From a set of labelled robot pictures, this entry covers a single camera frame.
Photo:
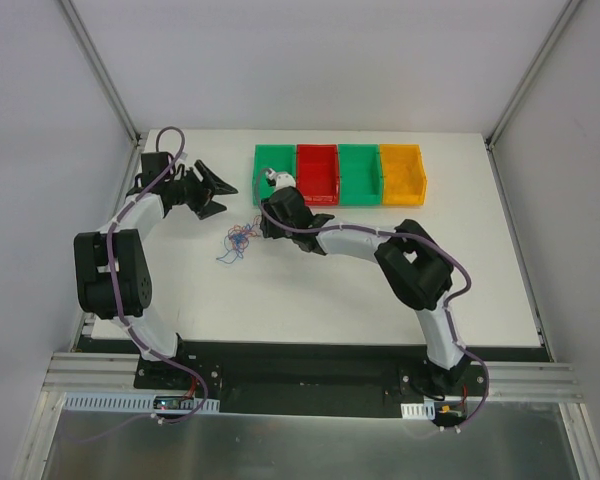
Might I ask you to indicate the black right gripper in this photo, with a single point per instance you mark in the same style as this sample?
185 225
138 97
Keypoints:
268 226

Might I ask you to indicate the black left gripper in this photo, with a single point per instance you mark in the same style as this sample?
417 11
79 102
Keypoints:
200 189

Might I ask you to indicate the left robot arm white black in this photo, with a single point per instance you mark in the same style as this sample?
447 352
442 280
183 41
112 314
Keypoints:
112 275

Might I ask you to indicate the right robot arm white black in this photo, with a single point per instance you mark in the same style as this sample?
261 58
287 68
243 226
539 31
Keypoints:
421 275

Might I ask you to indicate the green plastic bin left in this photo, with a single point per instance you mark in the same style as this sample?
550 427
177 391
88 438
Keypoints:
281 158

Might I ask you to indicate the green plastic bin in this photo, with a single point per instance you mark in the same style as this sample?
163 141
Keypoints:
281 158
361 175

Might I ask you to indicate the red plastic bin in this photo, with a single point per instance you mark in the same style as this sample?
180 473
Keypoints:
317 173

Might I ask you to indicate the green plastic bin right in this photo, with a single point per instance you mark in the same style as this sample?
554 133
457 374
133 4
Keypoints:
361 175

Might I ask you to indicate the yellow plastic bin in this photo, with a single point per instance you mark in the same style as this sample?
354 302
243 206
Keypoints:
404 177

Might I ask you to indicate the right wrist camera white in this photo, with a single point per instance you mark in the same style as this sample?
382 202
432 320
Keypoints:
279 179

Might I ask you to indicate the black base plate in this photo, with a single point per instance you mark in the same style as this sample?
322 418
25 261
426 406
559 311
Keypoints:
309 379

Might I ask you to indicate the aluminium frame rail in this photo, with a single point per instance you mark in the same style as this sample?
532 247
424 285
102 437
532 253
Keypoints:
91 372

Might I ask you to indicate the right white cable duct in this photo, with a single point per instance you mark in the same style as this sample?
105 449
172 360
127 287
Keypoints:
418 411

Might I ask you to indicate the white cable duct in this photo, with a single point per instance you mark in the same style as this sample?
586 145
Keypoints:
418 411
138 403

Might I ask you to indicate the left white cable duct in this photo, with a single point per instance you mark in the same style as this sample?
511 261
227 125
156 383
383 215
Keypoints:
138 403

